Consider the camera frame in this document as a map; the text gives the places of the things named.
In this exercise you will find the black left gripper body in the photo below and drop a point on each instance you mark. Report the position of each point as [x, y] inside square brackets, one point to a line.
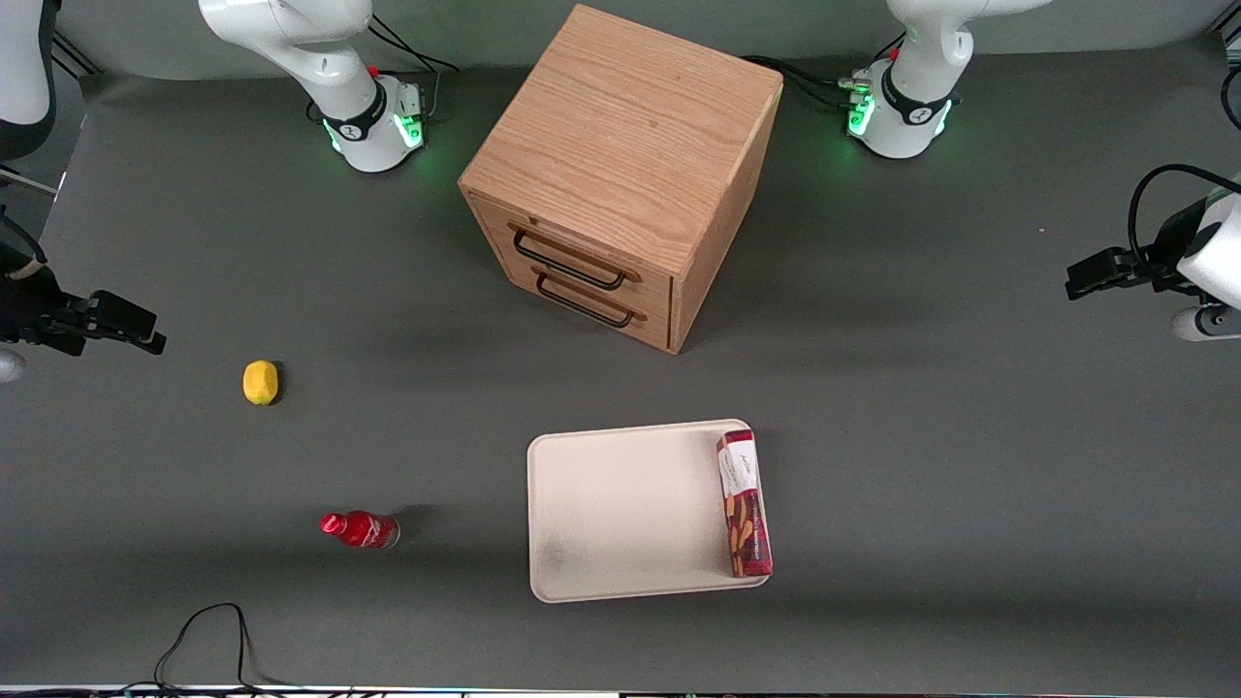
[1160, 260]

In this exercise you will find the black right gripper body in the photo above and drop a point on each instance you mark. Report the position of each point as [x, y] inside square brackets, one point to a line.
[29, 308]

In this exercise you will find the red cookie box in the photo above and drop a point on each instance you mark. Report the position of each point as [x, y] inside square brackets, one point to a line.
[745, 514]

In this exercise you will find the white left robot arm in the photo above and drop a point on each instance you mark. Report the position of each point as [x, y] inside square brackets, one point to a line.
[916, 107]

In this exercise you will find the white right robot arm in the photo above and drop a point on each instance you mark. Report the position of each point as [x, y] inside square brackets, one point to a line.
[320, 58]

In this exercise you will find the beige plastic tray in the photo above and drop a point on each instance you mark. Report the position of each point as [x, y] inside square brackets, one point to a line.
[630, 514]

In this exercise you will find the yellow lemon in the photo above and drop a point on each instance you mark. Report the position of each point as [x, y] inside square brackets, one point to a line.
[260, 382]

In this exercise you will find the dark grey table mat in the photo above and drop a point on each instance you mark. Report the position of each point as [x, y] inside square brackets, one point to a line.
[970, 485]

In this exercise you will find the red soda bottle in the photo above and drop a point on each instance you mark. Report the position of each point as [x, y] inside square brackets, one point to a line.
[364, 529]

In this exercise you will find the wooden drawer cabinet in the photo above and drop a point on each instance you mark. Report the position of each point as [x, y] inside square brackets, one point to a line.
[630, 126]

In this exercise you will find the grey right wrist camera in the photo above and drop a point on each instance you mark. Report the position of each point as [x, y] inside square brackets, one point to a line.
[10, 365]

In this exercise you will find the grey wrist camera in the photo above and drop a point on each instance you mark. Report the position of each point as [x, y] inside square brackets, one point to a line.
[1207, 323]
[10, 365]

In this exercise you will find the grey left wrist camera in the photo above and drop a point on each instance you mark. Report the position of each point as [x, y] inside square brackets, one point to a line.
[1207, 323]

